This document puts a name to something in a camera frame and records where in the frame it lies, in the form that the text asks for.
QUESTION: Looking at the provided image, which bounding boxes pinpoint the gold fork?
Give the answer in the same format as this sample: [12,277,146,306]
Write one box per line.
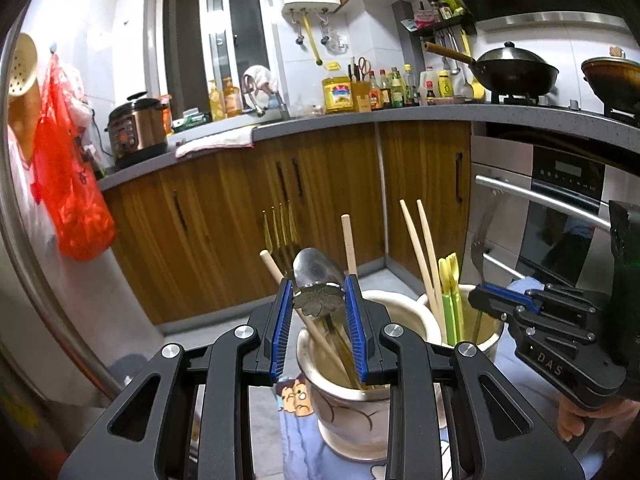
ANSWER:
[262,202,302,280]

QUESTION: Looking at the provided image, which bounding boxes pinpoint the thin wooden chopstick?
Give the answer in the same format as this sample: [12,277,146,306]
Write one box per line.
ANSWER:
[341,214,358,275]

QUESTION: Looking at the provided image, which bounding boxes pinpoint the yellow oil tub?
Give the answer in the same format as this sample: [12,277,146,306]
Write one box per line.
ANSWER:
[322,76,354,114]

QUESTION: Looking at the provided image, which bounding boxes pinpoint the blue cartoon cloth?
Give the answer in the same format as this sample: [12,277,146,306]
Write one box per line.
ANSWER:
[276,286,611,479]

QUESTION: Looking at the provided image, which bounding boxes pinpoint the white dish towel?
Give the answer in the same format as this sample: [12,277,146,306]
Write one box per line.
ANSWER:
[175,126,254,159]

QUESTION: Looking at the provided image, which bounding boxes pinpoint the red plastic bag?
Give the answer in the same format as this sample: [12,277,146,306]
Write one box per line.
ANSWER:
[32,54,116,262]

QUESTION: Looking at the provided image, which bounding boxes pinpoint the yellow perforated scoop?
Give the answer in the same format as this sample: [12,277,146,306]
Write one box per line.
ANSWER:
[8,32,41,162]

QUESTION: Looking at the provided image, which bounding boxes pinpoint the built-in oven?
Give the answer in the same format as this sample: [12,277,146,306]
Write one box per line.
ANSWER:
[462,136,639,292]

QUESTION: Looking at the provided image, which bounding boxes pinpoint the electric pressure cooker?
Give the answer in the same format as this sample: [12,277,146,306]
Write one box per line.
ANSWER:
[106,91,168,169]

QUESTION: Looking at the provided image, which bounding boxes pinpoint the flower steel spoon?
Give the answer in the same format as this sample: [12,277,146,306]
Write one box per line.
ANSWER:
[293,247,362,389]

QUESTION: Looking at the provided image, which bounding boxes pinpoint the brown pot on stove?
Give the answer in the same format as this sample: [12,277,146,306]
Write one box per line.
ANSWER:
[582,46,640,119]

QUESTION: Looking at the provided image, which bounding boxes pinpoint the white floral ceramic utensil holder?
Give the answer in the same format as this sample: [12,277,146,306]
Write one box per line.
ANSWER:
[295,283,506,463]

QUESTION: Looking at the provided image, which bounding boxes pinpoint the yellow plastic training chopstick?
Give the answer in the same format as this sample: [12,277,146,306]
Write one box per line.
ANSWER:
[438,258,458,347]
[447,252,464,341]

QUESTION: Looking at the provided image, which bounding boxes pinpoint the chrome curved rail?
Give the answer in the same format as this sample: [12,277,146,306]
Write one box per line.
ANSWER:
[1,12,122,400]

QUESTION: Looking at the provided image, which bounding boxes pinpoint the black wok with handle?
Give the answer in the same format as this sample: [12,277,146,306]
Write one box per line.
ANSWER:
[424,41,559,101]

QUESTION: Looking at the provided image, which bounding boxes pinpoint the wooden kitchen cabinets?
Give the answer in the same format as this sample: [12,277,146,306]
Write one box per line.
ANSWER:
[104,120,472,325]

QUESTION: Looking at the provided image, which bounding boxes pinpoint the person's right hand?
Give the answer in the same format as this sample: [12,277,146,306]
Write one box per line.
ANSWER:
[556,396,640,442]

